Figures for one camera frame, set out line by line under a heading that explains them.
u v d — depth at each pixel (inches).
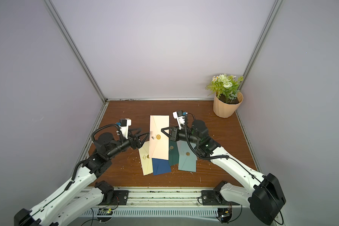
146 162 33.9
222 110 39.1
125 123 24.4
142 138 25.6
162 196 29.3
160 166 33.3
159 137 27.0
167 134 26.3
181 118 25.3
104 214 28.4
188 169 32.6
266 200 14.9
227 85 34.4
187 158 34.5
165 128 26.4
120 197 28.9
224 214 28.0
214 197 25.7
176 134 23.9
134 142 24.4
